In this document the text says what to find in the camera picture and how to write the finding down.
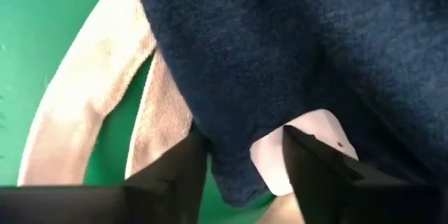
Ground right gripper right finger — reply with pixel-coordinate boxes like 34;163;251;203
282;125;448;224

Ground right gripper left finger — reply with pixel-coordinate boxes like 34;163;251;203
0;122;209;224

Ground navy garment with white tag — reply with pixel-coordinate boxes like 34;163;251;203
131;0;448;208

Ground white printed tote bag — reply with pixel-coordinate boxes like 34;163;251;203
17;0;194;187

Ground green table mat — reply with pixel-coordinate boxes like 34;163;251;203
0;0;277;224

